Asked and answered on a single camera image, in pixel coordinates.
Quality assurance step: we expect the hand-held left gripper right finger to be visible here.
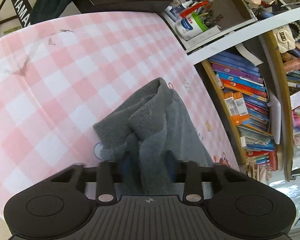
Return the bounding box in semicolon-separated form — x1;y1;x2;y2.
165;150;253;203

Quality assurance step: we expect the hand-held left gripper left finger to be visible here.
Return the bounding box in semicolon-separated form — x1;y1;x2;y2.
50;151;132;204

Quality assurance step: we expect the grey fleece garment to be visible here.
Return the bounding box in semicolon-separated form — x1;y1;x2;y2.
93;77;214;195

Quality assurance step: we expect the orange and white box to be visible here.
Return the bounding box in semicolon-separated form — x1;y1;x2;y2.
232;92;250;127
223;91;237;117

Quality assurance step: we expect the white flat tablet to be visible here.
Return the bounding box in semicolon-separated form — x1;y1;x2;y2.
267;90;282;145

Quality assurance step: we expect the row of colourful books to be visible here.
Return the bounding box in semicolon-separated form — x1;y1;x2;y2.
209;51;279;165

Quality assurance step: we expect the pink checked table mat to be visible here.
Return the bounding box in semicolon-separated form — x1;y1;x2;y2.
0;11;240;220

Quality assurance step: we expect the thick grey-edged book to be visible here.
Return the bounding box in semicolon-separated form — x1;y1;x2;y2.
235;44;264;67

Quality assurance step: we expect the white and wooden bookshelf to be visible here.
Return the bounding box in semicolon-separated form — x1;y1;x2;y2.
162;0;300;183

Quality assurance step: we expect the white can with green lid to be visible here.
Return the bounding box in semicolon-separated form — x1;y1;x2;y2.
176;12;209;40

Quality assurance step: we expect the bunch of pens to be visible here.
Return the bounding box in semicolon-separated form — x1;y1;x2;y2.
175;0;223;28

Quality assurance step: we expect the cream handbag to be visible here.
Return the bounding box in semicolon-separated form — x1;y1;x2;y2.
275;24;297;53

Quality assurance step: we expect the red tassel ornament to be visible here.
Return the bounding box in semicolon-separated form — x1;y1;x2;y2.
179;0;214;18

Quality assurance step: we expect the black piano keyboard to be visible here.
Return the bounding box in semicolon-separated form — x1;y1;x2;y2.
7;0;173;28

